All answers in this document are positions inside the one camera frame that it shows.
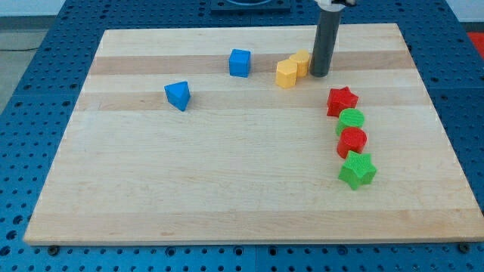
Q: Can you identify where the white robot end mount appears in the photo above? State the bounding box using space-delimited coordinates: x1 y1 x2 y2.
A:
315 0 356 10

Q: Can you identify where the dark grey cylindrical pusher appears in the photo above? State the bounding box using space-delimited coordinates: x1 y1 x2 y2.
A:
309 5 343 77

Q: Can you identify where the yellow heart block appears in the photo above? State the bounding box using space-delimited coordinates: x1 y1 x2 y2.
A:
289 49 310 77

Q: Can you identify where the yellow hexagon block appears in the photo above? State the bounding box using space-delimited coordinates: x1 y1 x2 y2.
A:
275 59 297 88

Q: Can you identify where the red star block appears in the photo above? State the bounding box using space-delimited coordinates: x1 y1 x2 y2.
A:
327 86 358 117

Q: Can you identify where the green cylinder block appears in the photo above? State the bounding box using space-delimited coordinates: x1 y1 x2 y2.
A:
335 108 365 136

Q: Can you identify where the blue cube block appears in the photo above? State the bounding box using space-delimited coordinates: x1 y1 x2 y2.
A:
228 49 251 78

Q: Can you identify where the red cylinder block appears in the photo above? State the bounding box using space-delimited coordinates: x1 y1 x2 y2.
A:
337 127 368 159

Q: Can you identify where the green star block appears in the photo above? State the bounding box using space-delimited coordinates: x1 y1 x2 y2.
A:
338 151 377 190

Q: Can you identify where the wooden board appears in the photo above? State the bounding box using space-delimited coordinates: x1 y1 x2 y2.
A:
23 23 483 246

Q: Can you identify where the blue triangle block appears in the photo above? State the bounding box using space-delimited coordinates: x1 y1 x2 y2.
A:
164 81 191 111

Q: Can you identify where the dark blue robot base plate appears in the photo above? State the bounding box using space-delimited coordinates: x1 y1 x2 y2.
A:
210 0 291 14

